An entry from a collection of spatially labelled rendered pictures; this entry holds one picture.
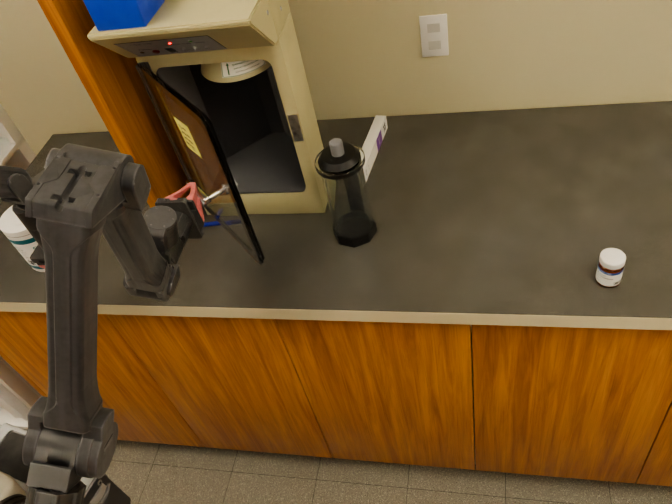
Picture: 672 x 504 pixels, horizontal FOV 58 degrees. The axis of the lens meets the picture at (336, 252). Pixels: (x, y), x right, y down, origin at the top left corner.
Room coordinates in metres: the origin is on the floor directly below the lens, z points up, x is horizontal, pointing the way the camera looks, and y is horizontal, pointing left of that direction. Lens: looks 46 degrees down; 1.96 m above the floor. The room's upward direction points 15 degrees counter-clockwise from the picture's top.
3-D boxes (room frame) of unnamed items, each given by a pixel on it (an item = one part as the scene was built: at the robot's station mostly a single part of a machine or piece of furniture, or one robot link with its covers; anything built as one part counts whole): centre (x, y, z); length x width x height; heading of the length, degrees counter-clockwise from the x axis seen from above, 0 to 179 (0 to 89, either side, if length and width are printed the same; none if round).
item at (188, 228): (0.91, 0.29, 1.20); 0.07 x 0.07 x 0.10; 70
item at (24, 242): (1.24, 0.72, 1.01); 0.13 x 0.13 x 0.15
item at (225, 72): (1.27, 0.10, 1.34); 0.18 x 0.18 x 0.05
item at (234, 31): (1.13, 0.17, 1.46); 0.32 x 0.11 x 0.10; 70
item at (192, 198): (0.98, 0.27, 1.19); 0.09 x 0.07 x 0.07; 160
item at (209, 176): (1.09, 0.23, 1.19); 0.30 x 0.01 x 0.40; 26
